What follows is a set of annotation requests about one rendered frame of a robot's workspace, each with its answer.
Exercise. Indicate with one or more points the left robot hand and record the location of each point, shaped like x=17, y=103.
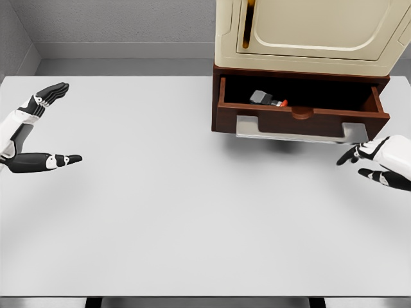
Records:
x=19, y=120

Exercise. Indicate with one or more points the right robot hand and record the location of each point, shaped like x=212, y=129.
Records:
x=390, y=149

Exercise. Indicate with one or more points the brown wooden drawer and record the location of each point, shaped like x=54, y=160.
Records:
x=289, y=123

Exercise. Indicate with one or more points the cream cabinet door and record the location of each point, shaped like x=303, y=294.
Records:
x=321, y=25

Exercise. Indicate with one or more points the brown wooden cabinet base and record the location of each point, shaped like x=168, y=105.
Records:
x=215, y=96

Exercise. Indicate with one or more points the cream cabinet body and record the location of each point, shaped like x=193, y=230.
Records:
x=226, y=32

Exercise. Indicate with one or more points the grey switch with red tip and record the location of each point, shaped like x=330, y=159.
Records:
x=261, y=97

